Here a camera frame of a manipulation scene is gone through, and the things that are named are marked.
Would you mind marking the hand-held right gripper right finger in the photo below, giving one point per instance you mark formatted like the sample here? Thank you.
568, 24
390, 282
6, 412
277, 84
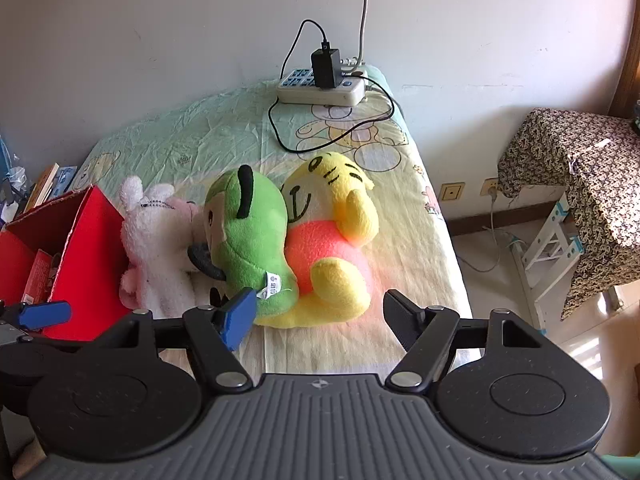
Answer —
400, 317

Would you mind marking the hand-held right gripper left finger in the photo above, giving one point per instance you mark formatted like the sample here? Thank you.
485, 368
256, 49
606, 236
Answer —
236, 321

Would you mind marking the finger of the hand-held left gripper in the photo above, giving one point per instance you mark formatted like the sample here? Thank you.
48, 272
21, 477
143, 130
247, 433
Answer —
45, 314

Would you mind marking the red cardboard box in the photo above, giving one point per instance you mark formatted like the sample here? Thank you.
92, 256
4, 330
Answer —
85, 260

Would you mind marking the yellow plush toy red shirt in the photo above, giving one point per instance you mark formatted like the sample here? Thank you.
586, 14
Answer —
330, 280

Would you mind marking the green plush toy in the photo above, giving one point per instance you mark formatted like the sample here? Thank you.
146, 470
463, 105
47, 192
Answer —
250, 230

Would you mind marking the white bunny plush toy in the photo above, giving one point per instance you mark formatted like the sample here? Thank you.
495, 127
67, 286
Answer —
150, 245

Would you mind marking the mauve bear plush toy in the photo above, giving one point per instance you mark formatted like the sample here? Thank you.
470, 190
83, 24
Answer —
185, 210

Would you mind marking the red printed packet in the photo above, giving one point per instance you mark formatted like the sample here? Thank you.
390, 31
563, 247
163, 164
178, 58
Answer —
42, 275

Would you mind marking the tan yellow book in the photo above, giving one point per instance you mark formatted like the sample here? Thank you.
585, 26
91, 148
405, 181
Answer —
44, 182

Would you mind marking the blue white book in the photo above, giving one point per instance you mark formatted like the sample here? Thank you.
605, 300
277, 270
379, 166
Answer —
64, 180

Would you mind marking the clear plastic bag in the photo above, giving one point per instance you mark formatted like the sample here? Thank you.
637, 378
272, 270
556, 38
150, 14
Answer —
12, 177

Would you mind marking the white blue step stool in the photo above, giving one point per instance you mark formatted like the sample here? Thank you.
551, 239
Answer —
547, 245

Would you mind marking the cartoon printed bed sheet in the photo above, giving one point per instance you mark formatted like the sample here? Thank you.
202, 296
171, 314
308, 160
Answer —
200, 130

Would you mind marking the white power strip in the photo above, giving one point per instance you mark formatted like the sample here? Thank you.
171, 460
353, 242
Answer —
300, 92

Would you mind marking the small cloth-covered table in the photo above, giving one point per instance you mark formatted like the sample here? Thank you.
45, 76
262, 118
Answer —
600, 185

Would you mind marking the black charger adapter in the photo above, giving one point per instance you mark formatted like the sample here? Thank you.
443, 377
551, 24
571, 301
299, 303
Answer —
325, 67

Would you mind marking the white paper strip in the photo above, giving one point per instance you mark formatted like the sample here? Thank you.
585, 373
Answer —
605, 143

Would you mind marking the beige wall socket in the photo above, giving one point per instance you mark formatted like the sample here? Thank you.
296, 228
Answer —
490, 187
451, 192

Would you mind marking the wooden door frame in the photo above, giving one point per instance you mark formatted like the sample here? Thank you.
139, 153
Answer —
631, 70

